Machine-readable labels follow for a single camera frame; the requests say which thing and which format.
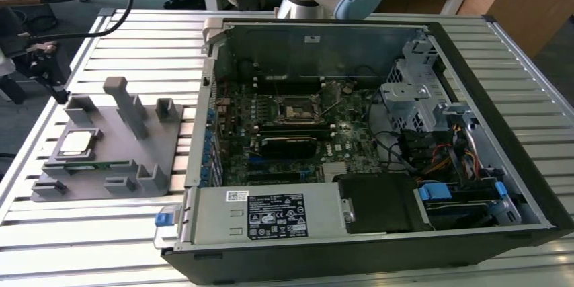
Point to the silver CPU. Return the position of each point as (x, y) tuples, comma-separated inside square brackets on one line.
[(76, 142)]

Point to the metal locking lever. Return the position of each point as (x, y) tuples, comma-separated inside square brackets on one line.
[(334, 105)]

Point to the CPU socket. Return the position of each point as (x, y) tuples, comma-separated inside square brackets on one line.
[(294, 109)]

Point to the black mesh bin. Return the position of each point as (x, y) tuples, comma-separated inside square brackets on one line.
[(44, 18)]

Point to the grey parts rack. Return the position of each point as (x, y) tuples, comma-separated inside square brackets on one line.
[(112, 146)]

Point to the green RAM stick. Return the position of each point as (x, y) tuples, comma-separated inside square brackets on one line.
[(103, 165)]

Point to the blue case latch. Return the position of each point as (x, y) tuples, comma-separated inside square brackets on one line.
[(163, 219)]

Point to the blue expansion slot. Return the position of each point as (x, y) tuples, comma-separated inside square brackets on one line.
[(255, 158)]

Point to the black RAM slot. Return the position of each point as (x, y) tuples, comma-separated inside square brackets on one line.
[(295, 86), (295, 126), (295, 129), (295, 78), (295, 81)]

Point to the silver power supply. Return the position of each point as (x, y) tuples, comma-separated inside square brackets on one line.
[(211, 219)]

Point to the small graphics card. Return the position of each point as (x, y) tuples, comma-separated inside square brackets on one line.
[(287, 149)]

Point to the black expansion slot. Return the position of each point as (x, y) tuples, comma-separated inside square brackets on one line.
[(274, 176)]

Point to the coin cell battery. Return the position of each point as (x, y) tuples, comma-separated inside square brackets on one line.
[(346, 90)]

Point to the silver chipset heatsink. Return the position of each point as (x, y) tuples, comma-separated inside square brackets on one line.
[(335, 170)]

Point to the green motherboard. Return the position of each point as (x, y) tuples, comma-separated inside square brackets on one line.
[(354, 139)]

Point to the silver drive cage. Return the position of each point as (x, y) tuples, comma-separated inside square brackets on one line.
[(403, 99)]

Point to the black PC case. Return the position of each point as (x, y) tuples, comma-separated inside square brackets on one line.
[(314, 267)]

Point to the black plastic shroud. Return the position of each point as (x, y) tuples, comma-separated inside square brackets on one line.
[(380, 203)]

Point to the blue disk carrier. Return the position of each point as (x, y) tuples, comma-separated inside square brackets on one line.
[(435, 194)]

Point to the blue drive latch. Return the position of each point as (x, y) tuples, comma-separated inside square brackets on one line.
[(500, 189)]

